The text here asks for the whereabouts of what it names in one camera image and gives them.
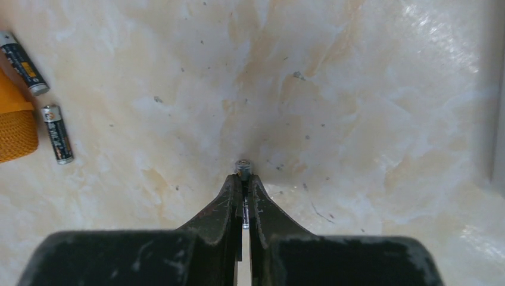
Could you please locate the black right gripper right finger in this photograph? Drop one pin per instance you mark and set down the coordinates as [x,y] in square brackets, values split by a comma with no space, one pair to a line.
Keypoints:
[285,253]

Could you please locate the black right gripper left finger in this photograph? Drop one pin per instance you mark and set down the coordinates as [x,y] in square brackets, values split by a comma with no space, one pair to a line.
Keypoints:
[203,251]

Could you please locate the black aaa battery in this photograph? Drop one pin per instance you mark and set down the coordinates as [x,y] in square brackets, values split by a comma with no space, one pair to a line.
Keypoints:
[244,171]
[57,132]
[22,64]

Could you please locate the orange toy microphone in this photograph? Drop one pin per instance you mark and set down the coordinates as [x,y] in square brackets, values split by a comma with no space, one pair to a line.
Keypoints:
[19,135]

